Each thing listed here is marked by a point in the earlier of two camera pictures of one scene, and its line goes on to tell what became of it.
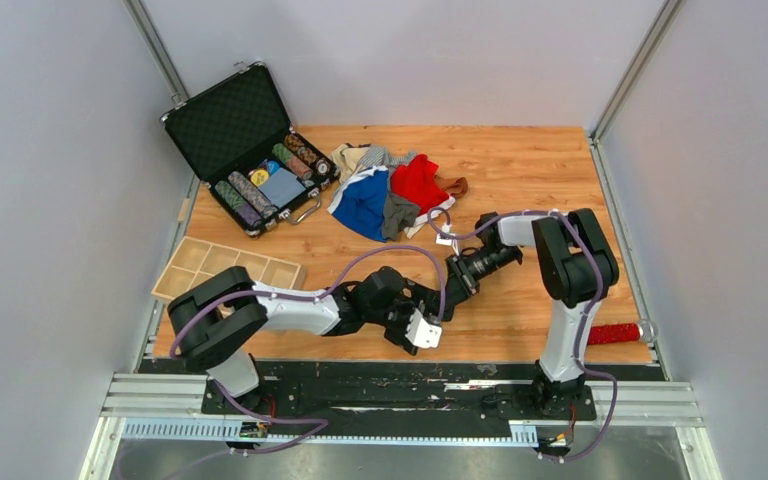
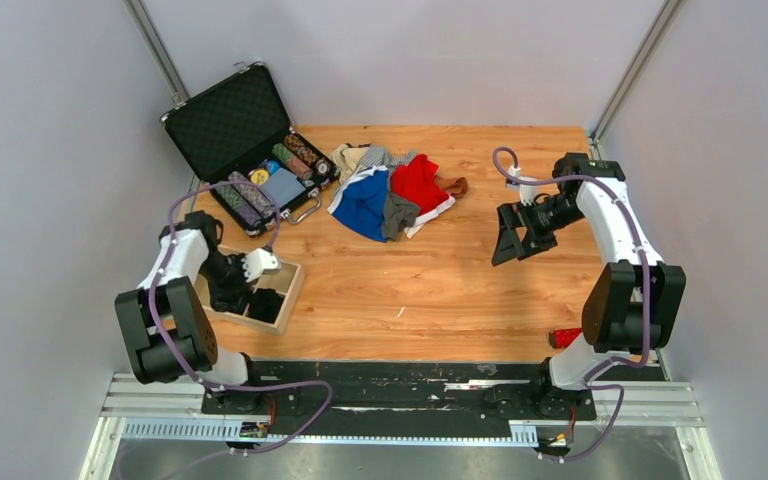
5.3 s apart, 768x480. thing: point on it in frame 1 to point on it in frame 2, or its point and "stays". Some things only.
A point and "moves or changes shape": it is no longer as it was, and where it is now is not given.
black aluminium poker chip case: x=239 y=138 stays
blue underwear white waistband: x=360 y=202 stays
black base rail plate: x=407 y=389 stays
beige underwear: x=345 y=159 stays
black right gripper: x=460 y=279 to x=509 y=245
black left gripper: x=397 y=333 to x=243 y=283
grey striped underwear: x=380 y=156 stays
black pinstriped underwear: x=430 y=301 moves or changes shape
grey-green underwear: x=398 y=216 stays
